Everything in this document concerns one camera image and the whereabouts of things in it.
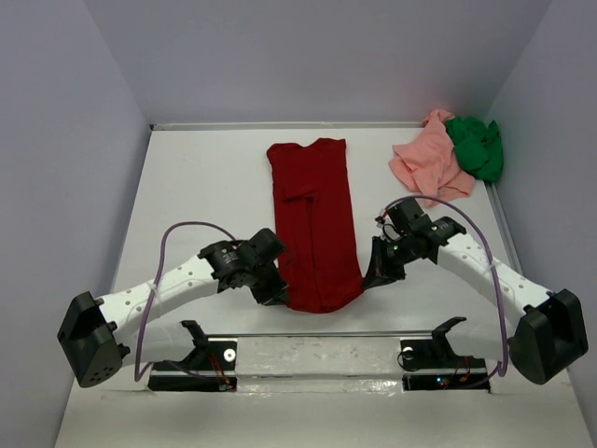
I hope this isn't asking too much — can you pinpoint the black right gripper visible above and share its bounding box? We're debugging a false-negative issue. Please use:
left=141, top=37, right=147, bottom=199
left=361, top=234, right=418, bottom=290

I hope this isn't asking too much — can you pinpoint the dark red t-shirt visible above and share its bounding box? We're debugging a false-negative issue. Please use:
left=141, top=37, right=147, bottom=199
left=267, top=138, right=363, bottom=314

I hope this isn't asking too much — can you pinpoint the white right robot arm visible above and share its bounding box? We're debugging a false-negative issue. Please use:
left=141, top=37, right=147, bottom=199
left=363, top=195, right=589, bottom=385

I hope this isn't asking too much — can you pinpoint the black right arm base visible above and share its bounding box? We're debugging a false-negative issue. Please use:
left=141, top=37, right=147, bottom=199
left=396, top=317, right=491, bottom=392

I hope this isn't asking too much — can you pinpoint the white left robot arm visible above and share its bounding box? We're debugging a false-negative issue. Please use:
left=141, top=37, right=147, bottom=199
left=57, top=229, right=289, bottom=388

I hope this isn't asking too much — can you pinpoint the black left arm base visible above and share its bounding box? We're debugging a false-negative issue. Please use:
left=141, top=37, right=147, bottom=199
left=147, top=320, right=238, bottom=393

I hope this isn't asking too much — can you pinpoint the pink t-shirt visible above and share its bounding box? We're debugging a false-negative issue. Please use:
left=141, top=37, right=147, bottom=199
left=388, top=109, right=476, bottom=202

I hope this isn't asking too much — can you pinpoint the green t-shirt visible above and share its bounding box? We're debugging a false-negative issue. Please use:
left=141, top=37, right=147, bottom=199
left=444, top=117, right=504, bottom=182

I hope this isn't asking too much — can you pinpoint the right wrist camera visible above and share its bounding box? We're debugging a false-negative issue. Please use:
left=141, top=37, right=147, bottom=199
left=375, top=212, right=401, bottom=242

